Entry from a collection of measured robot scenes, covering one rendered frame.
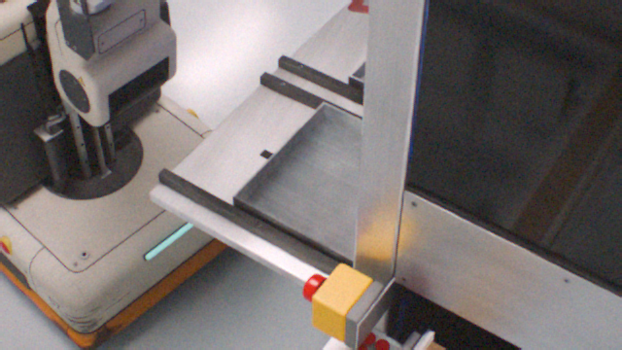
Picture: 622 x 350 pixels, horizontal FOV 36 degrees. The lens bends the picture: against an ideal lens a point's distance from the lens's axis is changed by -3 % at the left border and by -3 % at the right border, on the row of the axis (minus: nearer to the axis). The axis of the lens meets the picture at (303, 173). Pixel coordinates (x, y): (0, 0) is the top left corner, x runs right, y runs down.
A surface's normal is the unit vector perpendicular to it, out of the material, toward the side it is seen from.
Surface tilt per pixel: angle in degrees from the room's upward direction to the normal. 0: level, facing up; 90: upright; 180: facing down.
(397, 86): 90
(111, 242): 0
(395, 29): 90
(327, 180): 0
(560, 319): 90
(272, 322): 0
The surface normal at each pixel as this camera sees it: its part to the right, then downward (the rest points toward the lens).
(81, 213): 0.00, -0.67
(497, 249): -0.56, 0.62
